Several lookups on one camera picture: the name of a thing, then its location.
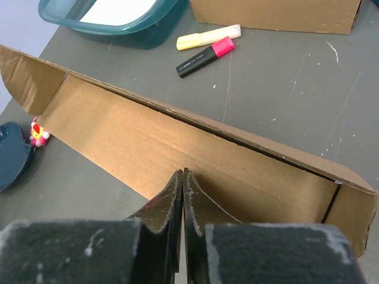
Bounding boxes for black pink highlighter pen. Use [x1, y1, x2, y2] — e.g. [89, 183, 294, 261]
[176, 37, 235, 78]

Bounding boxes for closed brown cardboard box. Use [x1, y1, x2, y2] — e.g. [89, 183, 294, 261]
[190, 0, 362, 35]

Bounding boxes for teal plastic bin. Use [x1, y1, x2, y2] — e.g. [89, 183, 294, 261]
[38, 1, 188, 49]

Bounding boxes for brown cardboard box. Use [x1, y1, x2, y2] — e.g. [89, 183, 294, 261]
[190, 0, 362, 35]
[1, 46, 378, 256]

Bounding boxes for yellow highlighter pen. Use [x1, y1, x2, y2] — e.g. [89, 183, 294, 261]
[176, 24, 241, 51]

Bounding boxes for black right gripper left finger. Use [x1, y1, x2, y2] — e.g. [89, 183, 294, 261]
[1, 170, 183, 283]

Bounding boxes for white paper sheet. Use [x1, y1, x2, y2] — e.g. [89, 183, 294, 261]
[80, 0, 156, 26]

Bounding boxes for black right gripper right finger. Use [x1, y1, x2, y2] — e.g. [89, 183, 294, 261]
[182, 170, 365, 283]

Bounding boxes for dark blue patterned pouch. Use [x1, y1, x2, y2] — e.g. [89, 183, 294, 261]
[1, 121, 34, 192]

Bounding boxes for pink plush flower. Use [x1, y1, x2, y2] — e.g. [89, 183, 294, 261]
[30, 117, 50, 147]

